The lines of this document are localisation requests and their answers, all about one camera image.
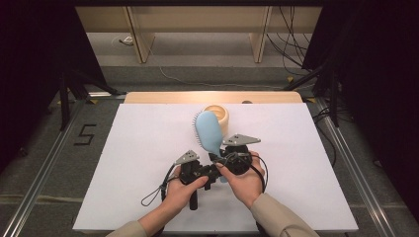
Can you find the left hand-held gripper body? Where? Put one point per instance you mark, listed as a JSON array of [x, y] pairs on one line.
[[187, 169]]

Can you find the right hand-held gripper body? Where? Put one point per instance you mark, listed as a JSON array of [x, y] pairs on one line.
[[238, 161]]

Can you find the light blue hairbrush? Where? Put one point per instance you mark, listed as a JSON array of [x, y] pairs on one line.
[[208, 131]]

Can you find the cream ribbed cup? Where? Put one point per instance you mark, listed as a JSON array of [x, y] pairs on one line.
[[224, 115]]

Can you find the person's right hand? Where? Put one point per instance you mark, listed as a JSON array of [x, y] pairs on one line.
[[248, 187]]

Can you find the person's left hand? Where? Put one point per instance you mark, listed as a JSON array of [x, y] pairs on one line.
[[178, 197]]

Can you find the white table board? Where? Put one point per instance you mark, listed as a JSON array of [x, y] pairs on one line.
[[138, 158]]

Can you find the wooden table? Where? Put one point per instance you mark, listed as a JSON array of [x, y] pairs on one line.
[[164, 97]]

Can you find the black metal stand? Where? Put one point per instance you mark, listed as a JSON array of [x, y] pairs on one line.
[[65, 105], [334, 98]]

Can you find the light wooden desk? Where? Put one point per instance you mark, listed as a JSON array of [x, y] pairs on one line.
[[197, 18]]

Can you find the round white floor socket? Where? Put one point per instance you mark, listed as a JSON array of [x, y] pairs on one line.
[[126, 40]]

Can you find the black curtain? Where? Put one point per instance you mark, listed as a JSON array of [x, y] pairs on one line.
[[36, 65], [378, 82]]

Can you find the aluminium floor rail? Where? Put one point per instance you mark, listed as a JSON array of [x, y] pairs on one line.
[[355, 171], [46, 168]]

